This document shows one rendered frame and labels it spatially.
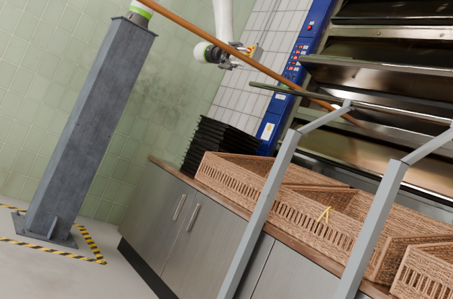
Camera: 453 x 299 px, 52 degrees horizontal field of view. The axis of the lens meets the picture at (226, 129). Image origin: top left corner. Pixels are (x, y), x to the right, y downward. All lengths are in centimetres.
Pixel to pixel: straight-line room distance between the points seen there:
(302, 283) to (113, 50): 150
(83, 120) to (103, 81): 22
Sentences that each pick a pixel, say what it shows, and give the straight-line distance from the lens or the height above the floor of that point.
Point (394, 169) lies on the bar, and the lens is 148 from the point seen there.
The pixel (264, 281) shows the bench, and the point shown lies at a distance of 179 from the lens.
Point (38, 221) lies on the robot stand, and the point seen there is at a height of 7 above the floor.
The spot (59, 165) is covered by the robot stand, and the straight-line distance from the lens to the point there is 252.
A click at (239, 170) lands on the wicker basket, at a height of 72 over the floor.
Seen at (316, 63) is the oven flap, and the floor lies 140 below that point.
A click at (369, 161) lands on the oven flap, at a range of 229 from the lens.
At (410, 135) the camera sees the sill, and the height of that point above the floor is 116.
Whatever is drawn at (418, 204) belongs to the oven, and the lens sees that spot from 212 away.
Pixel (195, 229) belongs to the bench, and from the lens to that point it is 218.
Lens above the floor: 77
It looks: 2 degrees up
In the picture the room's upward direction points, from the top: 23 degrees clockwise
